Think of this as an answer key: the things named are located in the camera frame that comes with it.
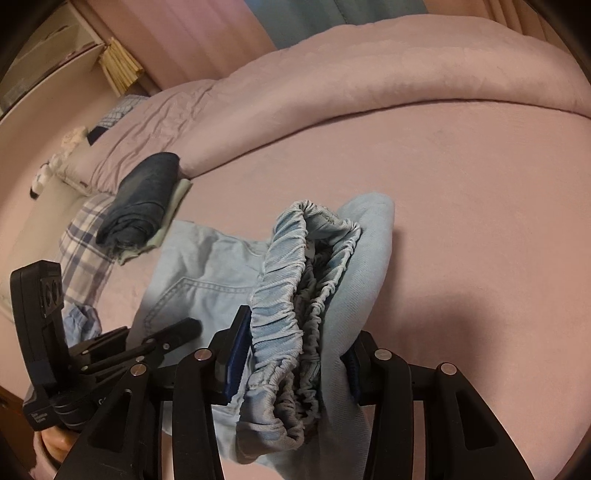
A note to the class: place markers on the blue white plaid cloth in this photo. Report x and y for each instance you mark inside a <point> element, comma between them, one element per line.
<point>83,249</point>

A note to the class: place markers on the row of books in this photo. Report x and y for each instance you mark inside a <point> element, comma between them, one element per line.
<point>117,64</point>

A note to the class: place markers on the pink duvet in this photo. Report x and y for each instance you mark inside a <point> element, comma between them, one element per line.
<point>369,69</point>

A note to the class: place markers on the white shelf cabinet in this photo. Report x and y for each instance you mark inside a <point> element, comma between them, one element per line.
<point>46,60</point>

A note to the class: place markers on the teal curtain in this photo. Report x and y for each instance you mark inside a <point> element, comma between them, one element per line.
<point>323,18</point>

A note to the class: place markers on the white stuffed toy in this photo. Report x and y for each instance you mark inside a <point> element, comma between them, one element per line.
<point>46,173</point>

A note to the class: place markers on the light blue pants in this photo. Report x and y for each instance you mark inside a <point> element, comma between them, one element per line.
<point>369,258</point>

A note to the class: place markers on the white pillow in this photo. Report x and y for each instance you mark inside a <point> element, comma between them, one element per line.
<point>76,170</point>

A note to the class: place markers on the pale green folded cloth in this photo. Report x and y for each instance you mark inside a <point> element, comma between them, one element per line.
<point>178,198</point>

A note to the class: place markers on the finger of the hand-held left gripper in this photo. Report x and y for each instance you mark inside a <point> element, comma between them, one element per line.
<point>171,333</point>

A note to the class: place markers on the pink curtain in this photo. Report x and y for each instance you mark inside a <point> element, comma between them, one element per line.
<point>512,11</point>

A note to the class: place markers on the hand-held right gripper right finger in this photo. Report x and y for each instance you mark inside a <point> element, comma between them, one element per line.
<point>353,376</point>

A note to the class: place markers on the pink bed sheet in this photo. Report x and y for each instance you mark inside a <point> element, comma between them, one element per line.
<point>461,207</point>

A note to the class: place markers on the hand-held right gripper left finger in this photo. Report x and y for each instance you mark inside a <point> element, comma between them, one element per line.
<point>235,357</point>

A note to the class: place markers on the blue checked cloth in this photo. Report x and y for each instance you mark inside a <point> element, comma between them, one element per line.
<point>122,108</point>

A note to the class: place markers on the pale blue pocketed jeans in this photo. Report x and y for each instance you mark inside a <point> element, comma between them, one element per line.
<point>198,263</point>

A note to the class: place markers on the pink pillow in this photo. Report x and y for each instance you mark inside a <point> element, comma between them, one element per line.
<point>138,129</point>

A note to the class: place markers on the dark blue folded jeans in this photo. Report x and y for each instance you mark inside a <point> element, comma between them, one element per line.
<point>138,198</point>

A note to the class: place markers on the light blue ruffled cloth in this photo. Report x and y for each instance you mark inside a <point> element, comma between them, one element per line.
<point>83,323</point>

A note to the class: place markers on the person's left hand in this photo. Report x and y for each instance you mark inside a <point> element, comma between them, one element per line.
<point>57,445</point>

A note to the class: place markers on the brown wooden furniture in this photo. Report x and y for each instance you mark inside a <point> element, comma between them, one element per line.
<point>11,415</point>

